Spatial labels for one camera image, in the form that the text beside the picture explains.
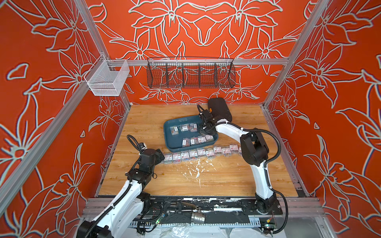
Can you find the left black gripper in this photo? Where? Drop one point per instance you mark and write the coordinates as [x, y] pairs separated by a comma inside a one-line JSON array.
[[157, 159]]

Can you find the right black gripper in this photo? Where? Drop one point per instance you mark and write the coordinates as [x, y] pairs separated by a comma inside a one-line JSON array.
[[202, 128]]

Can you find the blue plastic storage tray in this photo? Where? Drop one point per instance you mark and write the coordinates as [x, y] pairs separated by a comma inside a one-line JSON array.
[[175, 143]]

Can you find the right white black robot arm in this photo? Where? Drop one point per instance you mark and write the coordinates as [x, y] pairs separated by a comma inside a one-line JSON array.
[[254, 150]]

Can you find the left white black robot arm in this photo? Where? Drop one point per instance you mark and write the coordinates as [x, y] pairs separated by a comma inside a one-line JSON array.
[[131, 204]]

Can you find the paper clip box tray left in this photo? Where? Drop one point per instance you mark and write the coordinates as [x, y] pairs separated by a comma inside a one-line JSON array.
[[174, 130]]

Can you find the black tool case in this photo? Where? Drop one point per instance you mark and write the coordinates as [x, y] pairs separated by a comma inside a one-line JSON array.
[[220, 104]]

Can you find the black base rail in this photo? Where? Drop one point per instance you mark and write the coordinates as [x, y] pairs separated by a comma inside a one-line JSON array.
[[213, 211]]

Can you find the black wire wall basket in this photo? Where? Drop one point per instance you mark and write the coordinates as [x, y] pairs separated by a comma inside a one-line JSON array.
[[190, 73]]

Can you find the white wire wall basket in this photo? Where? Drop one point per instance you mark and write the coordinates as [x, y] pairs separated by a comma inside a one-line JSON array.
[[107, 77]]

